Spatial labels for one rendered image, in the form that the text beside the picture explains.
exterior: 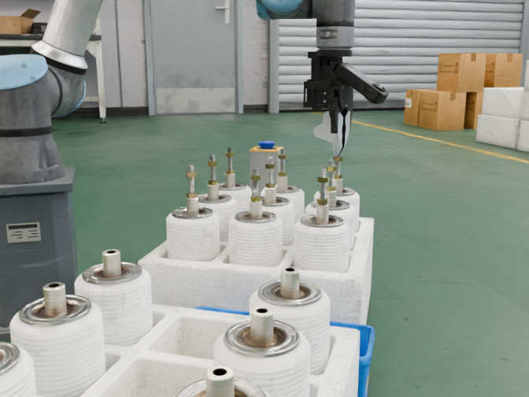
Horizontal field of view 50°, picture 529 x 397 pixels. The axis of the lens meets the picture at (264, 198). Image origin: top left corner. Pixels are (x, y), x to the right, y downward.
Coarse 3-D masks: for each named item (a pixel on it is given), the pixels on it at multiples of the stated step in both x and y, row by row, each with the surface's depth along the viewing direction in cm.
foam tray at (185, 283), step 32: (160, 256) 102; (224, 256) 102; (288, 256) 102; (352, 256) 102; (160, 288) 99; (192, 288) 98; (224, 288) 96; (256, 288) 95; (320, 288) 92; (352, 288) 91; (352, 320) 92
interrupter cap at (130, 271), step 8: (120, 264) 76; (128, 264) 76; (136, 264) 76; (88, 272) 73; (96, 272) 74; (128, 272) 74; (136, 272) 73; (88, 280) 70; (96, 280) 70; (104, 280) 70; (112, 280) 70; (120, 280) 70; (128, 280) 71
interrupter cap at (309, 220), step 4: (304, 216) 100; (308, 216) 100; (312, 216) 100; (328, 216) 100; (332, 216) 100; (336, 216) 100; (300, 220) 98; (304, 220) 98; (308, 220) 98; (312, 220) 99; (328, 220) 99; (332, 220) 98; (336, 220) 98; (340, 220) 98; (304, 224) 96; (308, 224) 95; (312, 224) 95; (316, 224) 94; (320, 224) 95; (324, 224) 95; (328, 224) 95; (332, 224) 94; (336, 224) 95; (340, 224) 95
